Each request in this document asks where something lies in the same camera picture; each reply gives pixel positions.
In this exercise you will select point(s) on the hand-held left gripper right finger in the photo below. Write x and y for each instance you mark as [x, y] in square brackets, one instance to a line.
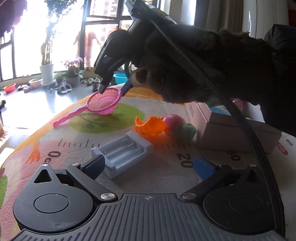
[203, 166]

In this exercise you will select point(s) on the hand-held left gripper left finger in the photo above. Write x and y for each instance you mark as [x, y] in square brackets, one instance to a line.
[94, 165]

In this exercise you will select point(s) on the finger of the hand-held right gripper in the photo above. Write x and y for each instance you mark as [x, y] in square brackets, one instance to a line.
[126, 88]
[104, 85]

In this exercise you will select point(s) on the pink toy strainer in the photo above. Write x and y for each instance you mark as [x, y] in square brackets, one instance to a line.
[104, 104]

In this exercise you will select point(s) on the light blue battery charger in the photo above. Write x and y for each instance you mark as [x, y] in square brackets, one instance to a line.
[124, 153]

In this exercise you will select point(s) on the pink cardboard box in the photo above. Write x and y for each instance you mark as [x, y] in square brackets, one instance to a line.
[231, 139]

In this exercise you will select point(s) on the green shell toy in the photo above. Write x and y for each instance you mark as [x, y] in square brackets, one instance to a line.
[187, 131]

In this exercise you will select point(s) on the orange plastic shell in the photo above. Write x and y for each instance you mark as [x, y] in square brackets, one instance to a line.
[150, 128]

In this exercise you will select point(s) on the blue white plastic packet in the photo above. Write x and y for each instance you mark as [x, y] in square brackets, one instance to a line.
[219, 110]

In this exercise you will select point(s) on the round pink cartoon toy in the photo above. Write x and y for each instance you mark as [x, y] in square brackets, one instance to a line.
[238, 105]

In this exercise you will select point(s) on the person's right forearm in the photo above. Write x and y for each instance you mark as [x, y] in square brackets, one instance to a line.
[282, 81]

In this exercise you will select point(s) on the person's right hand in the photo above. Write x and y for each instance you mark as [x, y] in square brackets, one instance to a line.
[185, 69]

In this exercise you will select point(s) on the blue basin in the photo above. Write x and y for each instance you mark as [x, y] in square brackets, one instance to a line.
[120, 79]

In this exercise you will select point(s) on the hanging orange garment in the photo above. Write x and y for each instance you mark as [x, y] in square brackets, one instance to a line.
[89, 46]

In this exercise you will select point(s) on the printed play mat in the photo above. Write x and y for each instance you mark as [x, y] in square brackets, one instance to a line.
[69, 148]

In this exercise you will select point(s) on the pink flower pot plant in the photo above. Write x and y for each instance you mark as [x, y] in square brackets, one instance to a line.
[72, 81]

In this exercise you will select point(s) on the white sandals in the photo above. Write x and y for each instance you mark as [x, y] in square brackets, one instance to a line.
[64, 88]

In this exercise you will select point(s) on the small green pot plant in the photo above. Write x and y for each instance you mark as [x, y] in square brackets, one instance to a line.
[60, 80]

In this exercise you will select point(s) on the tall plant in white pot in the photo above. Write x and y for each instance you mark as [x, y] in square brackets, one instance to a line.
[47, 74]

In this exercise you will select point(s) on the shallow planter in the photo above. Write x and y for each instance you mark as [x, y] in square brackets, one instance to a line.
[35, 83]

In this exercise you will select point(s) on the grey shoes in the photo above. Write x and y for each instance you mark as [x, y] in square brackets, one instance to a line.
[24, 88]

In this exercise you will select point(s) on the red basin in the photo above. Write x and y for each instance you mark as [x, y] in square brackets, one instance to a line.
[9, 88]

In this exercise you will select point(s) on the beige cabinet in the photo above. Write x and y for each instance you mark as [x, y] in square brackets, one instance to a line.
[1, 120]

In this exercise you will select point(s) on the grey curtain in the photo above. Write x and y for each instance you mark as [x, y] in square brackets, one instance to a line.
[219, 11]

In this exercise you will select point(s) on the hanging dark clothes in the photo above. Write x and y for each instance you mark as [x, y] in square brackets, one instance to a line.
[9, 16]

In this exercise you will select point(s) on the black window frame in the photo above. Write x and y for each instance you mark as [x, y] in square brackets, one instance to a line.
[82, 41]

